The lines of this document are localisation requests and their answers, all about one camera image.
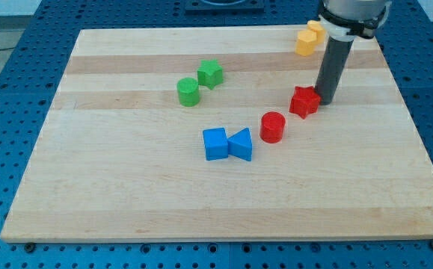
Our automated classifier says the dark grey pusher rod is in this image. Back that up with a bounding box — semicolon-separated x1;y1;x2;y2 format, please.
314;37;353;105

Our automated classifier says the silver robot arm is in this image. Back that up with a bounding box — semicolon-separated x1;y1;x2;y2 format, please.
315;0;392;105

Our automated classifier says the yellow block behind hexagon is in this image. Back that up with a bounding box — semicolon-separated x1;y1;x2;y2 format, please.
307;20;326;45

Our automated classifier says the red star block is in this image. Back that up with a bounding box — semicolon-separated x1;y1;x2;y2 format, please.
289;86;321;120

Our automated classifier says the green star block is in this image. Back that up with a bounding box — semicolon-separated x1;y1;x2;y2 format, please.
197;59;224;90

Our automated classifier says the red cylinder block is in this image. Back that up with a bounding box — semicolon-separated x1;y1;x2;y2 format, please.
260;111;286;143

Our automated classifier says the blue triangle block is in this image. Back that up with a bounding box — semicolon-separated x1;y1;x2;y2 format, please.
227;128;253;161

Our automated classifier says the blue cube block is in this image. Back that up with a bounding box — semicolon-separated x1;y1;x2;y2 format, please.
202;128;229;161

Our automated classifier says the green cylinder block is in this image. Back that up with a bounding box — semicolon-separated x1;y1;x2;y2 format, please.
176;77;200;107

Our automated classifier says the wooden board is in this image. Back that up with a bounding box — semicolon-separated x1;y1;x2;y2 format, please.
0;25;433;243

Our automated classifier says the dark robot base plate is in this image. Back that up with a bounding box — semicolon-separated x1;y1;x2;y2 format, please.
184;0;265;13

